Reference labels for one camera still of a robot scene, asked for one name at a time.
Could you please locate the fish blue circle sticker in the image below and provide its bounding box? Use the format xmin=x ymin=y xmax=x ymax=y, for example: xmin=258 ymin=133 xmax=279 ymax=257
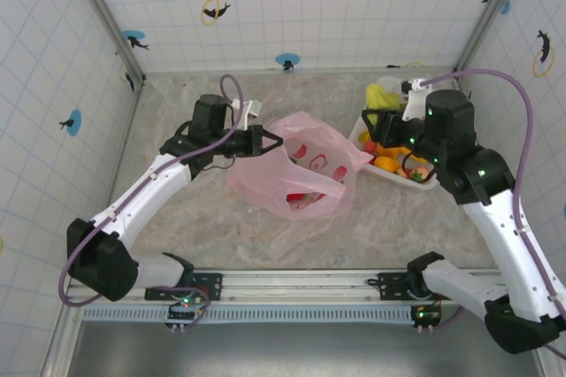
xmin=58 ymin=109 xmax=83 ymax=136

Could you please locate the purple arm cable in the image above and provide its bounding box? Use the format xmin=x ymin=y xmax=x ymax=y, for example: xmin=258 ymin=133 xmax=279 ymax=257
xmin=422 ymin=67 xmax=566 ymax=359
xmin=59 ymin=74 xmax=244 ymax=329

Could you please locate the aluminium back bar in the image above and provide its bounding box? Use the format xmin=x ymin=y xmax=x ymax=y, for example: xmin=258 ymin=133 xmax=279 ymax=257
xmin=143 ymin=67 xmax=456 ymax=80

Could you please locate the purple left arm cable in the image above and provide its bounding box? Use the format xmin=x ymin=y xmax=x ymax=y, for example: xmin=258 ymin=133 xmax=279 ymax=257
xmin=59 ymin=74 xmax=244 ymax=329

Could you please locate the pink plastic bag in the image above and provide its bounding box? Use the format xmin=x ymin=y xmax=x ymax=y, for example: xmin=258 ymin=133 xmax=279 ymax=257
xmin=226 ymin=111 xmax=375 ymax=222

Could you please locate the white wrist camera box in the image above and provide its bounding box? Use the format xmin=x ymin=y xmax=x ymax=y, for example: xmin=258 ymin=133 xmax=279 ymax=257
xmin=400 ymin=78 xmax=433 ymax=122
xmin=229 ymin=99 xmax=263 ymax=120

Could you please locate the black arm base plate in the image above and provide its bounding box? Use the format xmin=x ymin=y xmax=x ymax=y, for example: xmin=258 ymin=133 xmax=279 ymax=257
xmin=144 ymin=271 xmax=224 ymax=303
xmin=378 ymin=271 xmax=447 ymax=302

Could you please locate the aluminium frame post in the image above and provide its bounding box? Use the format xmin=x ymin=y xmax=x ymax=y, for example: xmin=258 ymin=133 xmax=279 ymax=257
xmin=61 ymin=0 xmax=148 ymax=86
xmin=453 ymin=0 xmax=532 ymax=80

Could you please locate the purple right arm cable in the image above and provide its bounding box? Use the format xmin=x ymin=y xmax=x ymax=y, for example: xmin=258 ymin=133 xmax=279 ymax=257
xmin=422 ymin=67 xmax=566 ymax=359

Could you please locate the white slotted cable duct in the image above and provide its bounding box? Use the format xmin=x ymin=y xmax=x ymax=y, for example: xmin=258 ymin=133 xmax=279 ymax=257
xmin=81 ymin=304 xmax=419 ymax=324

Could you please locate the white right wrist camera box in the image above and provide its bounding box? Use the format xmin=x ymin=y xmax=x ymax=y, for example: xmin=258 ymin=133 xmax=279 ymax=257
xmin=400 ymin=78 xmax=433 ymax=122

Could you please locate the small dolphin yellow ring sticker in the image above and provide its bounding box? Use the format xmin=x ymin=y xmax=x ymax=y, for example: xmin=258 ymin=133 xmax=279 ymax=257
xmin=201 ymin=0 xmax=233 ymax=27

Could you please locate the seahorse yellow ring sticker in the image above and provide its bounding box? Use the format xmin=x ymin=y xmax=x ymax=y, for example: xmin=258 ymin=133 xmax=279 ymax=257
xmin=532 ymin=29 xmax=556 ymax=79

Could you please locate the penguin blue circle sticker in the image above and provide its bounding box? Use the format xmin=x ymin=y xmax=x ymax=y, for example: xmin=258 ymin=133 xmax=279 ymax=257
xmin=274 ymin=52 xmax=302 ymax=72

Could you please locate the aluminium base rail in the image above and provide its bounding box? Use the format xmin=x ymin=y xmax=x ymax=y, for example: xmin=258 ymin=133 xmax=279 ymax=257
xmin=65 ymin=266 xmax=496 ymax=306

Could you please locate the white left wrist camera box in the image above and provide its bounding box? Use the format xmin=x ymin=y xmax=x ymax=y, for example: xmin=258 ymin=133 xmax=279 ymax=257
xmin=229 ymin=99 xmax=263 ymax=120

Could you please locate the white plastic basket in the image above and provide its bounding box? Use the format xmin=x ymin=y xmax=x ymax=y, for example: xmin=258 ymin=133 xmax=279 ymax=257
xmin=348 ymin=75 xmax=440 ymax=192

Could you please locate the black animal yellow ring sticker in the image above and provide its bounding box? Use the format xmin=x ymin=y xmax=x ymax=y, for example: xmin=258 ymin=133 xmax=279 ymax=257
xmin=119 ymin=62 xmax=136 ymax=93

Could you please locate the grey metal sheet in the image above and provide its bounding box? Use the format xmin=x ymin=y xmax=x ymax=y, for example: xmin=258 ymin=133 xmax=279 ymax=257
xmin=65 ymin=321 xmax=547 ymax=377

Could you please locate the shark blue circle sticker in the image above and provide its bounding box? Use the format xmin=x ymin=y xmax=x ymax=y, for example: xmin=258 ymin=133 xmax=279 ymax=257
xmin=121 ymin=29 xmax=150 ymax=51

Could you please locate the small circuit board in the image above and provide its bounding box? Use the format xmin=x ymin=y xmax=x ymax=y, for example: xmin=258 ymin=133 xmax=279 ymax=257
xmin=410 ymin=304 xmax=442 ymax=334
xmin=165 ymin=299 xmax=205 ymax=332

